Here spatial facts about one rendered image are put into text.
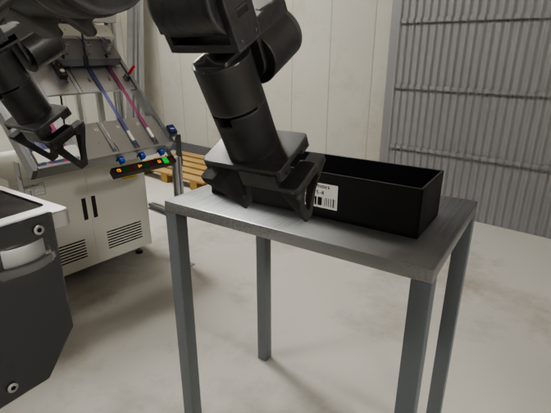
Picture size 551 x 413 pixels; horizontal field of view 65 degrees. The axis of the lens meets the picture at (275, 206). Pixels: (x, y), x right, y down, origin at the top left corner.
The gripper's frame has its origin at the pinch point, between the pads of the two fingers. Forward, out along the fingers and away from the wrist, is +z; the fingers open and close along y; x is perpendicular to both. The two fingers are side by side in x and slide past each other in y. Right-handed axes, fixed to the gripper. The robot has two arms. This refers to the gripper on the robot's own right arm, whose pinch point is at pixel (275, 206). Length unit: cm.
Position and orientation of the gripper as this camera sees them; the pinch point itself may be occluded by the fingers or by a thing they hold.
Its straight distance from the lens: 52.3
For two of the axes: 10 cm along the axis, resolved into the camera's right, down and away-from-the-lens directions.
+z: 2.6, 7.0, 6.6
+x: -4.8, 6.9, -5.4
